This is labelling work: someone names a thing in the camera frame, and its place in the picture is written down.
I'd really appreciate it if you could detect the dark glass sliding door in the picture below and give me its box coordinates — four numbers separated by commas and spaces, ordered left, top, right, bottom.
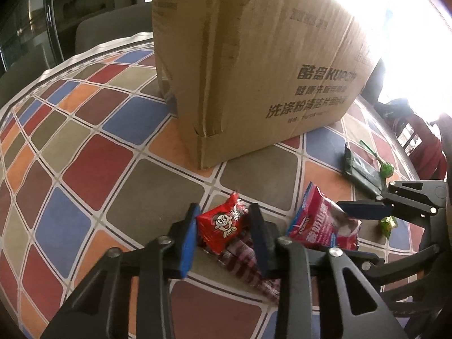
0, 0, 153, 78

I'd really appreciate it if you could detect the colourful checkered table mat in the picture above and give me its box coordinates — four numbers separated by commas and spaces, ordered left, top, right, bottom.
0, 35, 438, 339

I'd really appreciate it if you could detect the yellow-green snack packet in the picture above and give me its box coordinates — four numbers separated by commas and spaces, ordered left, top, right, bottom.
379, 215, 399, 240

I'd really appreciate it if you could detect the red garment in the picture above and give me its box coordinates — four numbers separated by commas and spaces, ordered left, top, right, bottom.
406, 113, 447, 181

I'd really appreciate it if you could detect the green twisted wrapper candy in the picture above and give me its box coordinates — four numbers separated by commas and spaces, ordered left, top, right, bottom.
359, 140, 396, 181

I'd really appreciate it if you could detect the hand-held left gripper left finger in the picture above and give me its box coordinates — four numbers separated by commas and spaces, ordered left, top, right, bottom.
40, 203, 198, 339

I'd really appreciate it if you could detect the small red snack packet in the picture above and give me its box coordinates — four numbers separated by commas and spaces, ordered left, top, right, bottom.
195, 192, 250, 255

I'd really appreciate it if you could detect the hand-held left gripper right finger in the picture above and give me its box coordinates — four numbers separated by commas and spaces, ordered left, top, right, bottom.
249, 204, 410, 339

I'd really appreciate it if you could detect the long dark red snack packet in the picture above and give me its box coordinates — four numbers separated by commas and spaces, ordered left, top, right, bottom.
199, 235, 283, 305

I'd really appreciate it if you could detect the dark green snack packet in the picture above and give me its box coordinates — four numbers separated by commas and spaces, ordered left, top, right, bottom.
343, 144, 389, 199

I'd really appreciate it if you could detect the red snack packet blue edge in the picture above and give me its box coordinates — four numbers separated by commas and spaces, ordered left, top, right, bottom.
286, 182, 363, 251

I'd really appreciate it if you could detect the grey upholstered chair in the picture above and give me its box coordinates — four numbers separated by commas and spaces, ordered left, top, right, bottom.
0, 42, 54, 86
76, 3, 155, 55

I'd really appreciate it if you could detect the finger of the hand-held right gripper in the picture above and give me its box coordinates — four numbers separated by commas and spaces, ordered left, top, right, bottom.
337, 180, 447, 221
353, 243, 443, 284

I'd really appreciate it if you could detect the brown cardboard box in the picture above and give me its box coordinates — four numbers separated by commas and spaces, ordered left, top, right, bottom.
151, 0, 384, 170

